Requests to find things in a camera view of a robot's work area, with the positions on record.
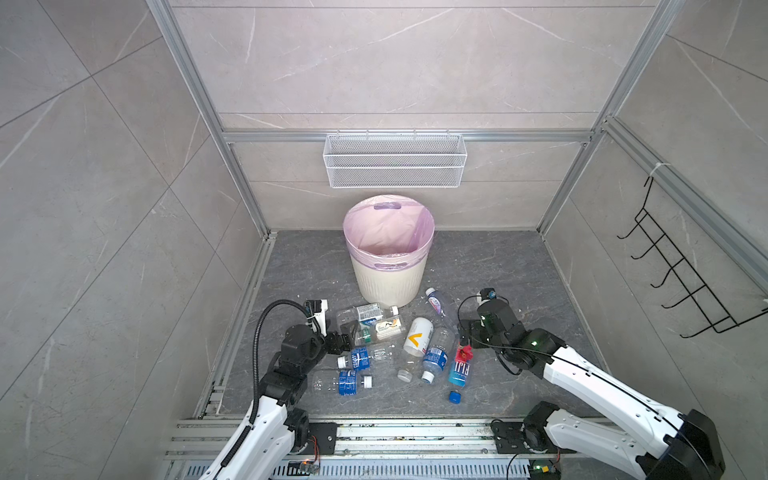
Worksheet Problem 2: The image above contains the blue Fiji water bottle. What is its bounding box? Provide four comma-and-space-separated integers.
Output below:
448, 343, 474, 388

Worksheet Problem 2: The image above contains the clear bottle purple label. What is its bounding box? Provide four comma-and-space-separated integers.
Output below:
425, 288, 459, 331

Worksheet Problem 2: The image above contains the white bottle orange logo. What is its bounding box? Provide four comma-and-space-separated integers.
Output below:
403, 317, 434, 358

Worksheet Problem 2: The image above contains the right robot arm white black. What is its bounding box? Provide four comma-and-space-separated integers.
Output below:
458, 289, 726, 479

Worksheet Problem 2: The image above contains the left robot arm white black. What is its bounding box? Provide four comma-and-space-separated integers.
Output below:
202, 325, 352, 479

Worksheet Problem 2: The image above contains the cream ribbed waste bin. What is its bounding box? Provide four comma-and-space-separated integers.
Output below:
343, 193, 436, 308

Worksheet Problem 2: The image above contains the pink bin liner bag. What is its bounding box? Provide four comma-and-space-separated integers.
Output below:
343, 195, 435, 271

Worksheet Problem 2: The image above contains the crushed bottle blue label lower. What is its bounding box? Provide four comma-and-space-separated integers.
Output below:
308, 369, 373, 397

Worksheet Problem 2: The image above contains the clear bottle white barcode label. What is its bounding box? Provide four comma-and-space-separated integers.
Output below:
336, 303, 384, 326

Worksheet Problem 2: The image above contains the clear bottle blue label upright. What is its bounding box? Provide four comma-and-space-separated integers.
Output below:
421, 327, 455, 384

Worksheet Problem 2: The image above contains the black corrugated cable hose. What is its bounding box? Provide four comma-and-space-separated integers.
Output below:
250, 299, 310, 424

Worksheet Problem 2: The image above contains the aluminium rail base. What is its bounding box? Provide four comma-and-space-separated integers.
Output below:
158, 416, 667, 480

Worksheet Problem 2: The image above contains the white wire mesh basket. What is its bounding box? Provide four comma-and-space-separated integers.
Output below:
323, 133, 468, 189

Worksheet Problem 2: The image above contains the black wire hook rack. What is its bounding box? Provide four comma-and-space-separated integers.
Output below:
616, 176, 767, 339

